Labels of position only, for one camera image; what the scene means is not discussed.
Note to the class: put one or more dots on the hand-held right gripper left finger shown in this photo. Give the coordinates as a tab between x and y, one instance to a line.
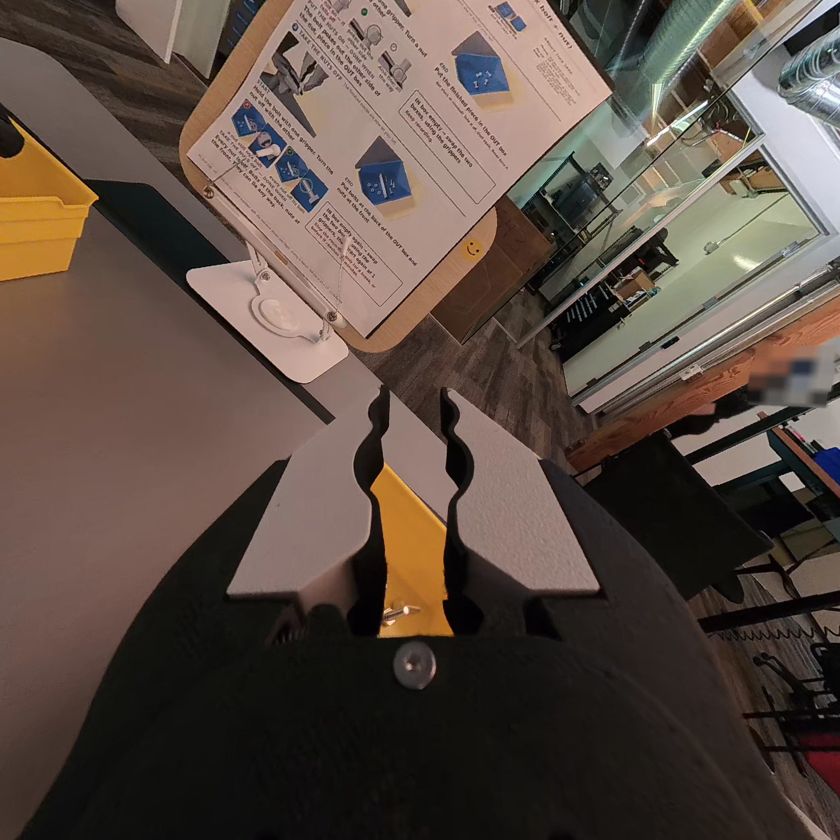
308	525

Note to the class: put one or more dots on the wooden support post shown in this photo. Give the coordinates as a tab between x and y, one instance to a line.
689	400

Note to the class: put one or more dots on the instruction sheet on stand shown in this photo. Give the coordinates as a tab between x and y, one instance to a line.
223	285

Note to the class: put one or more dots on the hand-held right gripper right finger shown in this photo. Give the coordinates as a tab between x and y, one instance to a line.
518	525

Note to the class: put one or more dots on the steel hex bolt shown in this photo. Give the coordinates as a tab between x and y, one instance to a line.
397	615

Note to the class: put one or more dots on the yellow divided plastic bin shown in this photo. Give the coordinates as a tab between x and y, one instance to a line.
410	538

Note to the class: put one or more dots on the silver ventilation duct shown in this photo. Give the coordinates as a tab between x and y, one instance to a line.
663	36
814	72

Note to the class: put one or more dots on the tall black pole stand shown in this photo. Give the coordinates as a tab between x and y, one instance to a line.
768	617

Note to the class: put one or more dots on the wooden standing desk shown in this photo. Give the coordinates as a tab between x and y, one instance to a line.
754	485

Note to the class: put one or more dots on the printed instruction sheet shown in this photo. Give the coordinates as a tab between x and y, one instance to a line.
426	131

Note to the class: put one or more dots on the black office chair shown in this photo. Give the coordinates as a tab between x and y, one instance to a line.
676	512

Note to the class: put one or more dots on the black metal shelf rack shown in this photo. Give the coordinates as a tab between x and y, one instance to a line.
571	223

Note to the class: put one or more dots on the blue plastic bin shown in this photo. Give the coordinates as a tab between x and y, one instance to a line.
828	459

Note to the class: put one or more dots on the yellow smiley sticker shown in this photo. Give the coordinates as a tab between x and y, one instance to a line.
472	249

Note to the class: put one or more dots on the red plastic bin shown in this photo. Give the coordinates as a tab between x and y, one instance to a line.
820	754

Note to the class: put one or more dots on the brown cardboard box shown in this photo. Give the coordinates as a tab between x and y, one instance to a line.
485	289

